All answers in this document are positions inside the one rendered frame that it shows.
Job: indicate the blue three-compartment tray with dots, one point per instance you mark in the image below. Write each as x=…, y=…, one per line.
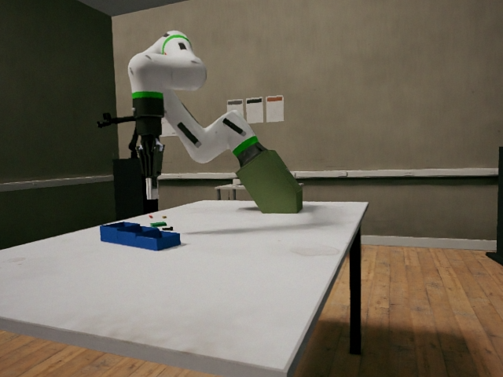
x=134, y=235

